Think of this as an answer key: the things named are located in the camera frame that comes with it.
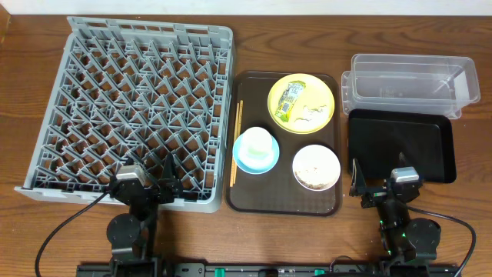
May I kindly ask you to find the black rectangular tray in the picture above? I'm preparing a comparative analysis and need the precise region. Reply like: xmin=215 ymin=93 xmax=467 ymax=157
xmin=347 ymin=109 xmax=457 ymax=183

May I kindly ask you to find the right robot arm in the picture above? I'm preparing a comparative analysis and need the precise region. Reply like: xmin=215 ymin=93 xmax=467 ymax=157
xmin=349 ymin=159 xmax=441 ymax=276

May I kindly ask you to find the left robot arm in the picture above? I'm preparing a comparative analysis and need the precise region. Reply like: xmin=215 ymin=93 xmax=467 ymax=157
xmin=106 ymin=154 xmax=183 ymax=277

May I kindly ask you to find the dark brown serving tray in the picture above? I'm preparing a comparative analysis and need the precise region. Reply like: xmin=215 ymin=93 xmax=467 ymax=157
xmin=224 ymin=71 xmax=343 ymax=217

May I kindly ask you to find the wooden chopstick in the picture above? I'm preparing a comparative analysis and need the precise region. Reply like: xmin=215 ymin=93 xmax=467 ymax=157
xmin=229 ymin=102 xmax=241 ymax=189
xmin=230 ymin=100 xmax=243 ymax=188

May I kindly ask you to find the green snack wrapper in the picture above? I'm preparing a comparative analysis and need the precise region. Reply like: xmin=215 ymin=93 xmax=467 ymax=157
xmin=274 ymin=81 xmax=306 ymax=122

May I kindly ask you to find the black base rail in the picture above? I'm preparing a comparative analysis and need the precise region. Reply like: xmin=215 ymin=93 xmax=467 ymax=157
xmin=76 ymin=263 xmax=457 ymax=277

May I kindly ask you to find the white plastic cup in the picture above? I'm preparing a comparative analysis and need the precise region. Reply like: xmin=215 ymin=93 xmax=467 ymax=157
xmin=239 ymin=127 xmax=273 ymax=165

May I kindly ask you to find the white paper scrap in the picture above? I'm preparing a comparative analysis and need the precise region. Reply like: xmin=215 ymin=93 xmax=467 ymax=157
xmin=295 ymin=105 xmax=328 ymax=124

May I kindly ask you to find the clear plastic waste bin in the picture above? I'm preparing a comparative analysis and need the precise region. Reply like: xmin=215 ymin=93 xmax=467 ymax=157
xmin=341 ymin=54 xmax=480 ymax=119

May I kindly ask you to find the yellow round plate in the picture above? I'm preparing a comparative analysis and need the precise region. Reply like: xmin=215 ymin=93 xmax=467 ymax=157
xmin=267 ymin=73 xmax=335 ymax=135

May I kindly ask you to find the white pink bowl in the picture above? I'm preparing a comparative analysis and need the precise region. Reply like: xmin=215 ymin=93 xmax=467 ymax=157
xmin=292 ymin=145 xmax=341 ymax=192

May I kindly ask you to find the light blue saucer plate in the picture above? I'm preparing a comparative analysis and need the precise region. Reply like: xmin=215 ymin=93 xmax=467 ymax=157
xmin=232 ymin=135 xmax=280 ymax=175

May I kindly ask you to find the grey plastic dish rack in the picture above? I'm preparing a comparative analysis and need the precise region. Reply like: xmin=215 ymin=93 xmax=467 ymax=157
xmin=18 ymin=16 xmax=234 ymax=213

